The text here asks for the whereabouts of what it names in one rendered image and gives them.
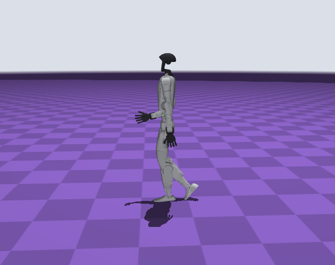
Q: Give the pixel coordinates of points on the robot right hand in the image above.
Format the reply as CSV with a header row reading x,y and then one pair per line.
x,y
144,117

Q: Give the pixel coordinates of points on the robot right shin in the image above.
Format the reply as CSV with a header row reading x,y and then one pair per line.
x,y
178,176

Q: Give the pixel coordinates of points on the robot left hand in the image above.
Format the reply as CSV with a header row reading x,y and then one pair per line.
x,y
170,138

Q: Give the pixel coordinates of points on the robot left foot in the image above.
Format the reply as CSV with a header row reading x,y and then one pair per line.
x,y
164,199

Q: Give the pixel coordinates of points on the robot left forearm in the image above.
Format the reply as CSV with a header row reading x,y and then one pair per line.
x,y
168,117

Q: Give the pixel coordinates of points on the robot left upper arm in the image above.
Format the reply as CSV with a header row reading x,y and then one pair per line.
x,y
166,86

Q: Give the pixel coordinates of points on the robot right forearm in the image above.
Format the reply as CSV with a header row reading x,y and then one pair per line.
x,y
157,114

